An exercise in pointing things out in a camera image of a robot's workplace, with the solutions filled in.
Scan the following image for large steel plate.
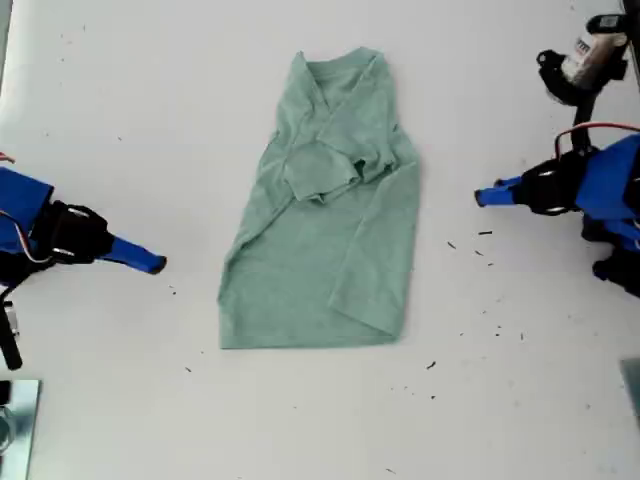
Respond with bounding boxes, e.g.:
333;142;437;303
0;378;44;480

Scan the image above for gripper servo wire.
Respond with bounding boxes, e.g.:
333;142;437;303
0;209;54;265
552;121;640;162

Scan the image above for black camera stalk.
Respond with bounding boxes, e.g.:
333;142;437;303
571;92;600;154
0;287;24;372

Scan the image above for green t-shirt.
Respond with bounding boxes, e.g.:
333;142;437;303
217;47;421;351

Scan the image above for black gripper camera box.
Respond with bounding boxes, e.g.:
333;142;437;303
536;13;630;107

